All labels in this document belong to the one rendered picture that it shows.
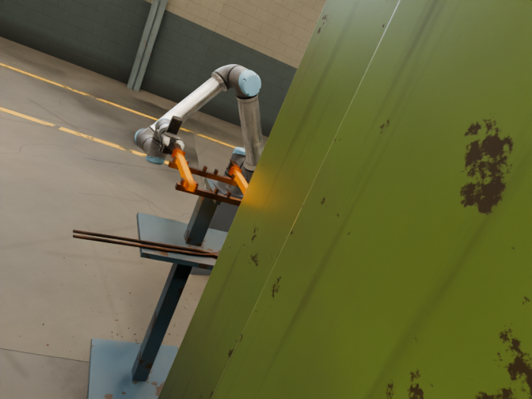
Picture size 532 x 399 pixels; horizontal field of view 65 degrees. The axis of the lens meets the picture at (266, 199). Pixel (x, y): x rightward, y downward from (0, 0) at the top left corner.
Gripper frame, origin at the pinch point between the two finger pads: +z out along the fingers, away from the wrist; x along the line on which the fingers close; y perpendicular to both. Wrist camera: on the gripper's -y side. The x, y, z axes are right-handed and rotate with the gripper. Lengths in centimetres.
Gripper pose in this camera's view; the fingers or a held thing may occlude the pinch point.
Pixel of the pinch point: (174, 145)
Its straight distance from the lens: 178.0
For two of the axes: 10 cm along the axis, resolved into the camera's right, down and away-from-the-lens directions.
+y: -3.9, 8.7, 2.9
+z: 3.0, 4.2, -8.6
